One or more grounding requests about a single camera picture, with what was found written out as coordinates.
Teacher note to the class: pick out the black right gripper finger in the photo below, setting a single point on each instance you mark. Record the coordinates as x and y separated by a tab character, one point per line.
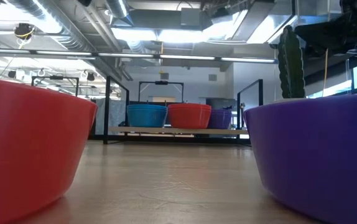
324	35

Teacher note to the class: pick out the green cactus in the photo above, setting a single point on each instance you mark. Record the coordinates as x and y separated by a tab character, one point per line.
290	68

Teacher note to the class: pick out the grey storage cabinet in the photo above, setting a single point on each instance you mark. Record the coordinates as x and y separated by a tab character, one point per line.
222	102

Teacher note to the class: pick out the grey ceiling box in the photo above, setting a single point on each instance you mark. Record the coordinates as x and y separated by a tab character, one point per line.
191	17

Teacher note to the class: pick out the bright ceiling light panel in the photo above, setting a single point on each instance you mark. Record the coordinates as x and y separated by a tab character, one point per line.
172	35

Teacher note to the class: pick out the black spotlight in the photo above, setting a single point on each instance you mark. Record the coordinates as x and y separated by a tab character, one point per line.
90	77

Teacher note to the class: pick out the black round ceiling device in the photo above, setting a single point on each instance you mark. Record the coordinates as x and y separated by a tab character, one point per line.
24	30

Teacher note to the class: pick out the square wall vent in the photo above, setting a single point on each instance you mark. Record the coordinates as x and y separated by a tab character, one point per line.
212	77
164	76

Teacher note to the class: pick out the black gantry frame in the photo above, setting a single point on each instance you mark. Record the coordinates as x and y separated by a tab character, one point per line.
161	82

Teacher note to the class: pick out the black aluminium table frame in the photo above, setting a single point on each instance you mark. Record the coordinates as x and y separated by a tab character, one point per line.
166	139

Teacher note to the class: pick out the silver round ventilation duct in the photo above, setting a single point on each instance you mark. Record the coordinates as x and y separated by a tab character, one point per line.
119	11

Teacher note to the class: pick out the corrugated silver duct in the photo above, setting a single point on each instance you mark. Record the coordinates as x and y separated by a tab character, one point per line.
57	28

